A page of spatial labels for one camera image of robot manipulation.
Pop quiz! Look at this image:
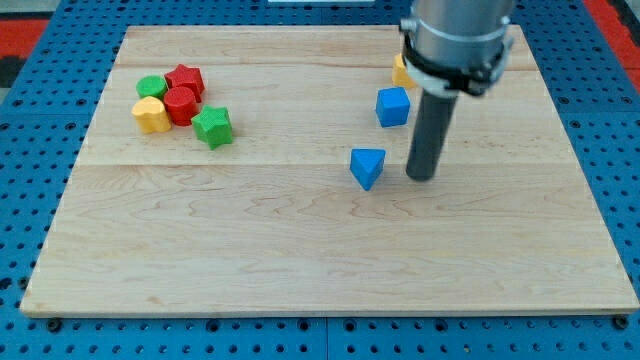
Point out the blue triangle block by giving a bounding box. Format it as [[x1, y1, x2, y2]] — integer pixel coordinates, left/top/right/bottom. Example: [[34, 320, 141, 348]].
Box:
[[349, 148, 386, 191]]

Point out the yellow block behind arm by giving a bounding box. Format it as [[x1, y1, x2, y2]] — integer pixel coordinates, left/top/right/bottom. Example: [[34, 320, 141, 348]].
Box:
[[391, 54, 417, 89]]

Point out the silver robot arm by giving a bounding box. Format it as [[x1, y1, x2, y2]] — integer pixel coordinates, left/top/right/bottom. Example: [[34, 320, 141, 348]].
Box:
[[399, 0, 515, 98]]

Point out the blue cube block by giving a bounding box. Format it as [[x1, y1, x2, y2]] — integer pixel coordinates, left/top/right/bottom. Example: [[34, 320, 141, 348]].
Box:
[[375, 87, 410, 128]]

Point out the wooden board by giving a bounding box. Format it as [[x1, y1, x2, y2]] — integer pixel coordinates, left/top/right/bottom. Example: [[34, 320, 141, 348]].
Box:
[[21, 26, 639, 318]]

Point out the green star block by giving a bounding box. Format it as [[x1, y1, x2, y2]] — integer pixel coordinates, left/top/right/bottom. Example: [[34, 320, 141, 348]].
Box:
[[192, 105, 233, 150]]

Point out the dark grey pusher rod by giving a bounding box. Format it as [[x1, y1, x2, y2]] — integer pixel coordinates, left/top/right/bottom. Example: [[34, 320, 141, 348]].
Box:
[[406, 91, 457, 182]]

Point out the red cylinder block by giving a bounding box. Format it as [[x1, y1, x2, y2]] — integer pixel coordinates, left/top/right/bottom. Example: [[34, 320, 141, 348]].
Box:
[[163, 86, 199, 127]]

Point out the red star block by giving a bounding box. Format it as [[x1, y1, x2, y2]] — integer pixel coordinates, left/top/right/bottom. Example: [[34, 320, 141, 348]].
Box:
[[164, 64, 206, 103]]

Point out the yellow heart block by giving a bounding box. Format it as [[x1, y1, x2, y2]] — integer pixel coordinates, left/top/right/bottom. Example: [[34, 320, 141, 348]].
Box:
[[131, 96, 171, 134]]

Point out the green cylinder block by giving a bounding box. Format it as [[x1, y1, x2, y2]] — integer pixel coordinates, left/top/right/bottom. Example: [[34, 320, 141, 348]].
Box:
[[136, 75, 168, 100]]

